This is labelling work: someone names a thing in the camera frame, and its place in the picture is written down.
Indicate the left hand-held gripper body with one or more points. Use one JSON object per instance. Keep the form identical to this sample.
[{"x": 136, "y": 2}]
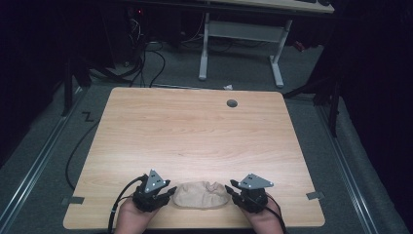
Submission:
[{"x": 149, "y": 198}]

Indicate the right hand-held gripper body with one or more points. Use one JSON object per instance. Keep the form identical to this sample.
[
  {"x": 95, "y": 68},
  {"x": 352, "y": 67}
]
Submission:
[{"x": 251, "y": 200}]

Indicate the person's right hand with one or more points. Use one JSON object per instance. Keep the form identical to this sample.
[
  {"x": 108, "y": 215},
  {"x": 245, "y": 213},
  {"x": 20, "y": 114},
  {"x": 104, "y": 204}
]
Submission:
[{"x": 263, "y": 222}]

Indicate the person's left hand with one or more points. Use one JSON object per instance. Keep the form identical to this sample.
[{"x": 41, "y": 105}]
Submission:
[{"x": 134, "y": 219}]

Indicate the grey tape piece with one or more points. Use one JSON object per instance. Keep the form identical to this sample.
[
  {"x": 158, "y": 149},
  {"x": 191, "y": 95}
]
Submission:
[
  {"x": 315, "y": 195},
  {"x": 73, "y": 201}
]

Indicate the crumpled white paper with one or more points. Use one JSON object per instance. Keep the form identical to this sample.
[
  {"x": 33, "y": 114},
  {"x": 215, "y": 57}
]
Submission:
[{"x": 228, "y": 87}]

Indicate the black metal stand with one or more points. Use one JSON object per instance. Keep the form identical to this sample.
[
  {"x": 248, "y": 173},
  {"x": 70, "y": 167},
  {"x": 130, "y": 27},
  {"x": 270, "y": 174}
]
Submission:
[
  {"x": 68, "y": 87},
  {"x": 333, "y": 107}
]

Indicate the small red object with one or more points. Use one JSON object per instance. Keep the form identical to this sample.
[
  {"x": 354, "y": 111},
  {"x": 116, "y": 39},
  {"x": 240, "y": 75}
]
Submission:
[{"x": 299, "y": 46}]

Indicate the light wooden desk top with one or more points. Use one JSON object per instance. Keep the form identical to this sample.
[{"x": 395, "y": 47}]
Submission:
[{"x": 276, "y": 4}]

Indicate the metal floor rail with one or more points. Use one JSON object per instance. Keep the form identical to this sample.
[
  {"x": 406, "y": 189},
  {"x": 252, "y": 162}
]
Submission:
[
  {"x": 347, "y": 175},
  {"x": 39, "y": 159}
]

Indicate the white desk frame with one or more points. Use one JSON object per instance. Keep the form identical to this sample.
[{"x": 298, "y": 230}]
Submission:
[{"x": 204, "y": 48}]

